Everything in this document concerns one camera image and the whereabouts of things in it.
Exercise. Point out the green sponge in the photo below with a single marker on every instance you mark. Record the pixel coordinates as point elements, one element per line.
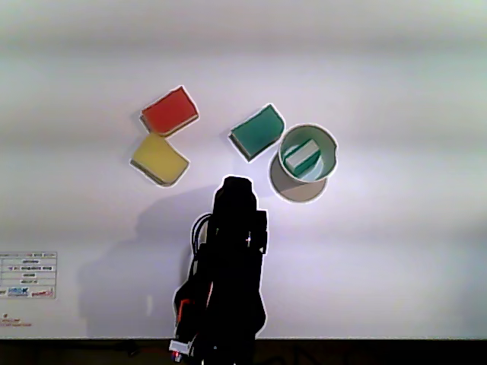
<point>258,132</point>
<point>302,157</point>

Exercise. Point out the yellow sponge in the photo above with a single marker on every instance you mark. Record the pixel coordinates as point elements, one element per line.
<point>160,159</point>

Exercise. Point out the white paper cup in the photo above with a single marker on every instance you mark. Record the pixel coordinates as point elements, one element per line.
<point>300,192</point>

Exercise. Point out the printed label sticker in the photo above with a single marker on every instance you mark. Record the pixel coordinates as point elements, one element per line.
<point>28,274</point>

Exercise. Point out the red sponge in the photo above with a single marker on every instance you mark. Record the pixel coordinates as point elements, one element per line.
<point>169,112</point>

